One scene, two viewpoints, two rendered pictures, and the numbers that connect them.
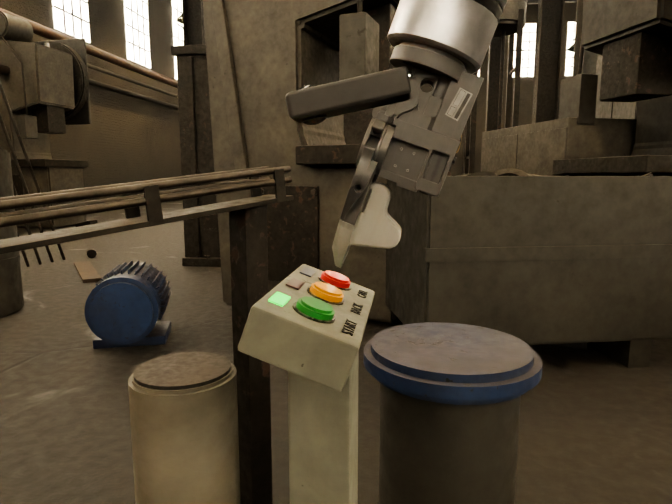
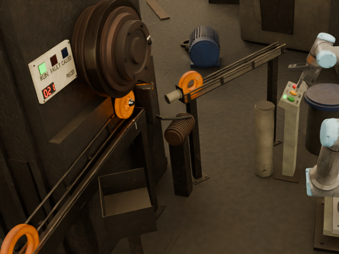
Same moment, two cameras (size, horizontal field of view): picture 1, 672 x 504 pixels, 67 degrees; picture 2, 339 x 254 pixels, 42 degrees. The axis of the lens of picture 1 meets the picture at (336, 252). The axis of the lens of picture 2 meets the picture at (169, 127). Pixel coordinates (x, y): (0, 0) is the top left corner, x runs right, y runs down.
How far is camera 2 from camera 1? 2.19 m
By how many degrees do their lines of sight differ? 30
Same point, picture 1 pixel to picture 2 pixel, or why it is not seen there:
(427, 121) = (312, 72)
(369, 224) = (301, 87)
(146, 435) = (259, 117)
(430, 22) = (312, 62)
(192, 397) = (268, 111)
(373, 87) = (302, 68)
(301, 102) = (290, 69)
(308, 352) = (289, 107)
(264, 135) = not seen: outside the picture
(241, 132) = not seen: outside the picture
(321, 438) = (291, 119)
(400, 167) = (306, 80)
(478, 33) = not seen: hidden behind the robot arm
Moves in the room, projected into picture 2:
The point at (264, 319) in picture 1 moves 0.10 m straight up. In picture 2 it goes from (282, 101) to (283, 86)
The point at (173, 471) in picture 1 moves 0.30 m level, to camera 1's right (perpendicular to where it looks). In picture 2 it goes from (264, 123) to (315, 126)
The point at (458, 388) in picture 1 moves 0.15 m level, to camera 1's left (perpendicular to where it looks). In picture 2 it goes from (326, 107) to (301, 106)
